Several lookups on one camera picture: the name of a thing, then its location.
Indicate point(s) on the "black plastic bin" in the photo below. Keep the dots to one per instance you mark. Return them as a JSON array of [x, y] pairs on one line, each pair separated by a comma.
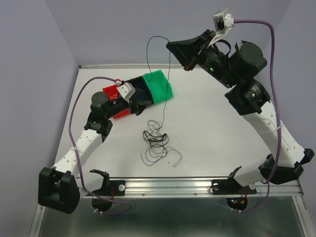
[[142, 90]]

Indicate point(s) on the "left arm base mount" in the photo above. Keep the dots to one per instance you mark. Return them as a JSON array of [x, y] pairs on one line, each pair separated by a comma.
[[113, 188]]

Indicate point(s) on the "green plastic bin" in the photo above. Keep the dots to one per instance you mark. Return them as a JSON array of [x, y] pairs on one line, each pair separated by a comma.
[[158, 86]]

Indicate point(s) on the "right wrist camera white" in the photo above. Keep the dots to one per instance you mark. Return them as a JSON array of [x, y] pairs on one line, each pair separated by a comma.
[[223, 22]]

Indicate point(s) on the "aluminium front rail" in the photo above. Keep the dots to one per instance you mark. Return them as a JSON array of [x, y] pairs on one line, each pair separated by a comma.
[[188, 188]]

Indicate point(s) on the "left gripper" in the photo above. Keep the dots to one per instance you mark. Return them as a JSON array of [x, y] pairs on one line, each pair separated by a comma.
[[138, 106]]

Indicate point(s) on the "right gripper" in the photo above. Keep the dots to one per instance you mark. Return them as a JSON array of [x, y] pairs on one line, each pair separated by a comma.
[[186, 51]]

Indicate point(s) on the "red plastic bin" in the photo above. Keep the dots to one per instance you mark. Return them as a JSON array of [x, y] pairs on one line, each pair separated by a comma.
[[113, 94]]

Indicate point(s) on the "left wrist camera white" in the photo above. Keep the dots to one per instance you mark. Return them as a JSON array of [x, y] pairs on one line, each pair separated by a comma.
[[126, 91]]

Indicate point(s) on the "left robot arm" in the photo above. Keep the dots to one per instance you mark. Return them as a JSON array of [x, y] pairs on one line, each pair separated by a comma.
[[62, 186]]

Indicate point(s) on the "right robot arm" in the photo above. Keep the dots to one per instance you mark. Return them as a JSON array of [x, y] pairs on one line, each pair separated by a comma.
[[236, 70]]

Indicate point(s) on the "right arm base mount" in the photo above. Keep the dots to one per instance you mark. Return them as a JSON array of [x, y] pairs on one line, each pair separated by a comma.
[[229, 187]]

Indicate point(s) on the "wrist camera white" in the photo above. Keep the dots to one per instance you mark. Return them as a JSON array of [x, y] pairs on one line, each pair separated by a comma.
[[223, 22], [126, 91]]

